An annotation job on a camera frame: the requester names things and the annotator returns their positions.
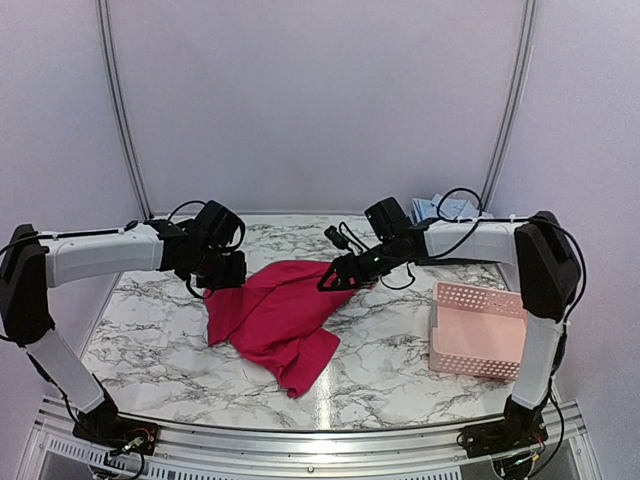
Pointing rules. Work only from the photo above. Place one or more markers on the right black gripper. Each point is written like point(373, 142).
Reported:
point(343, 265)

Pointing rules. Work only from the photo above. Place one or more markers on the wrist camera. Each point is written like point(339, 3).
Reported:
point(339, 240)
point(222, 229)

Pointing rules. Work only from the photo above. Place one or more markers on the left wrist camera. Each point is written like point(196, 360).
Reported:
point(222, 229)

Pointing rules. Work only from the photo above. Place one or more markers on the right aluminium frame post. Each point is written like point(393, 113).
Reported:
point(517, 85)

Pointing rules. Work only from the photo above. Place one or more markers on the aluminium table front rail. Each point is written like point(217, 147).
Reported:
point(191, 451)

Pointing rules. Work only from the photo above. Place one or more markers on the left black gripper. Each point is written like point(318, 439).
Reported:
point(235, 277)

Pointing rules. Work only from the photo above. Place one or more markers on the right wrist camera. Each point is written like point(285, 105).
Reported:
point(339, 240)

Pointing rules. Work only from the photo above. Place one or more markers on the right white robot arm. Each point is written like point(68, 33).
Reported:
point(551, 277)

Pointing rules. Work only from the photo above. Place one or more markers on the left aluminium frame post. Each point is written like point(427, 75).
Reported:
point(117, 97)

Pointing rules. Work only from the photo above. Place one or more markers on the aluminium frame post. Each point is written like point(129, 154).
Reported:
point(117, 97)
point(517, 85)

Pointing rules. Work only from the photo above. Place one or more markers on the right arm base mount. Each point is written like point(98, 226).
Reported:
point(500, 436)

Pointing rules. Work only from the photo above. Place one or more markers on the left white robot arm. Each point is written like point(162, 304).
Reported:
point(37, 263)

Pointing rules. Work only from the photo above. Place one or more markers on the pink plastic laundry basket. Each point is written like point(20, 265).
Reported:
point(476, 331)

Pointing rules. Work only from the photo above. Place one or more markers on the magenta red garment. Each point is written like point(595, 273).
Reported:
point(276, 319)

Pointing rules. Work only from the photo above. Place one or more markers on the light blue shirt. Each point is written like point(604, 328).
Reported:
point(452, 208)

